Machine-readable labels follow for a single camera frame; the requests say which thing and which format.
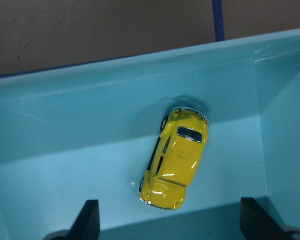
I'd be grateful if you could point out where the yellow beetle toy car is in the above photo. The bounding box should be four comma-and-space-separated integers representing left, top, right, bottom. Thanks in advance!
139, 106, 209, 211

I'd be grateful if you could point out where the teal plastic bin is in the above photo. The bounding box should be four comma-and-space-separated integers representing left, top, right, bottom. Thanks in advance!
0, 29, 300, 240

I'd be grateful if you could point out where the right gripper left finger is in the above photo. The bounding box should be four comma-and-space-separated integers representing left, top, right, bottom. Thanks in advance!
68, 199, 100, 240

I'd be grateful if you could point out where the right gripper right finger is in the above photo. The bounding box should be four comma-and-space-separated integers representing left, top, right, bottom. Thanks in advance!
239, 197, 290, 240

